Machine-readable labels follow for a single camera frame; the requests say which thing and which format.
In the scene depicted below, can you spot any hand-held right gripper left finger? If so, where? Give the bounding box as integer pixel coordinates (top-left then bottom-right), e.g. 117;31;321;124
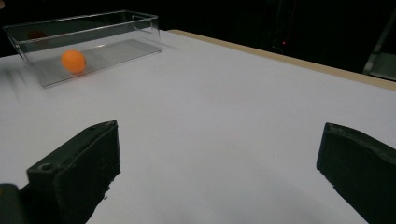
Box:
26;119;122;224

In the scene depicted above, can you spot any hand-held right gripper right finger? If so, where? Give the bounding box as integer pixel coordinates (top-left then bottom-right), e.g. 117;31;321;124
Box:
316;121;396;224

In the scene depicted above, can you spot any orange ball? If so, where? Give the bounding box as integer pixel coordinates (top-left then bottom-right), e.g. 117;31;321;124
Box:
60;49;88;75

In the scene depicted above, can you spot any clear plastic box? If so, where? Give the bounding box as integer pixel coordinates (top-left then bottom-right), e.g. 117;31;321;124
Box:
2;9;163;89

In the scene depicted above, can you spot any light wooden table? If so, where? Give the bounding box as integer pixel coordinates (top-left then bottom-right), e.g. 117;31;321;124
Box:
167;29;396;92

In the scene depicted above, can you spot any white table board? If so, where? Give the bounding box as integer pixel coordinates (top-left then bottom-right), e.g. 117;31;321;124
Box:
0;29;396;224

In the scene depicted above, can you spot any white metal frame stand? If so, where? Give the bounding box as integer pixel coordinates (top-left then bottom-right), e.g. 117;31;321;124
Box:
361;8;396;82

